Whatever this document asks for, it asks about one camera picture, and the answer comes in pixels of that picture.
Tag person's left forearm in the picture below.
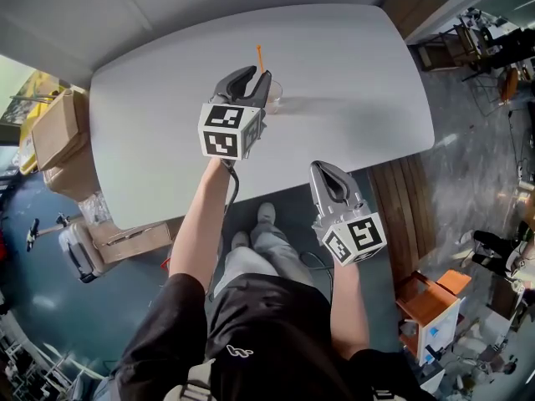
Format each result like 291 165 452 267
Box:
167 156 236 295

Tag flat cardboard sheet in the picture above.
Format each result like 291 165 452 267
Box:
381 0 451 40

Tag clear plastic cup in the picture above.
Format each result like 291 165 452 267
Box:
264 79 285 115

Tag small white table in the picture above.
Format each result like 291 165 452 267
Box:
417 297 461 368

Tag person's grey trousers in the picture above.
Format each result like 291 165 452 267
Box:
212 222 315 305

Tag yellow plastic bin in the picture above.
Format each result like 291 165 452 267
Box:
18 70 56 175

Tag person's right forearm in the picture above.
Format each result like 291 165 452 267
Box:
329 260 371 362

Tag person's left white shoe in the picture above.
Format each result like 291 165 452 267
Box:
230 231 252 253

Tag orange wooden cabinet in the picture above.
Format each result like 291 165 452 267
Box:
394 268 474 351

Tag small cardboard box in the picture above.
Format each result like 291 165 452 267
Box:
30 89 91 172

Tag clear bag of small parts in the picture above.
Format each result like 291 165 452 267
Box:
79 190 112 226

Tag person's white shoe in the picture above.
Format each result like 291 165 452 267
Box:
256 201 278 228
230 231 252 253

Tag grey shoulder strap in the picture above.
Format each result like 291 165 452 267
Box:
369 385 420 401
164 358 217 401

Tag orange-backed chair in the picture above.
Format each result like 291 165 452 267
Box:
480 66 522 117

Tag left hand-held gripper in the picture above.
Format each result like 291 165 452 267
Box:
196 65 273 161

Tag person's black shirt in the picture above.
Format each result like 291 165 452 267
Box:
110 271 439 401

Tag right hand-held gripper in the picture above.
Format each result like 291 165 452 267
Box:
308 160 388 267

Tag grey hard case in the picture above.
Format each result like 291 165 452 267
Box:
58 222 106 284

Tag black metal shelf rack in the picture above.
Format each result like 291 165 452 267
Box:
417 8 493 74

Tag person's right white shoe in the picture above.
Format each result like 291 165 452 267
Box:
256 201 278 228

